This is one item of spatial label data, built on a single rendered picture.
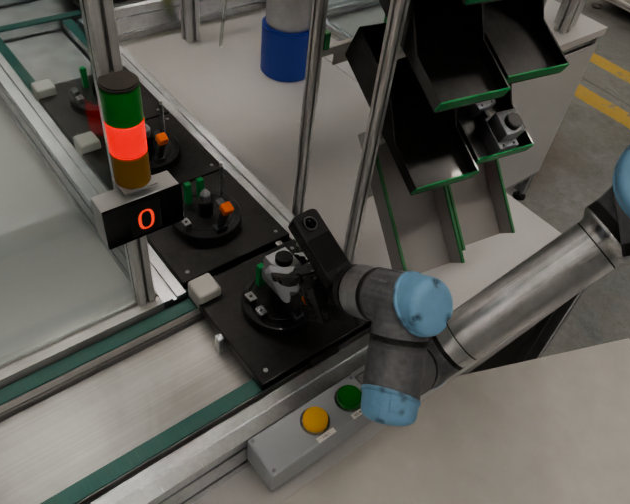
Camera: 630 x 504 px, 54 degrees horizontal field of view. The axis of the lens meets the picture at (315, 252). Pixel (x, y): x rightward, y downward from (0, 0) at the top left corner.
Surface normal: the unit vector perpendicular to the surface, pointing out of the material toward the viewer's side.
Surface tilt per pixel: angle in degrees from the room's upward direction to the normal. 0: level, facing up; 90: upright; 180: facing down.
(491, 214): 45
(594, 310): 0
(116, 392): 0
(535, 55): 25
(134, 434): 0
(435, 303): 54
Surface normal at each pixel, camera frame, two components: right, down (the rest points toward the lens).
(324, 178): 0.10, -0.68
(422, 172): 0.29, -0.33
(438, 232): 0.39, 0.00
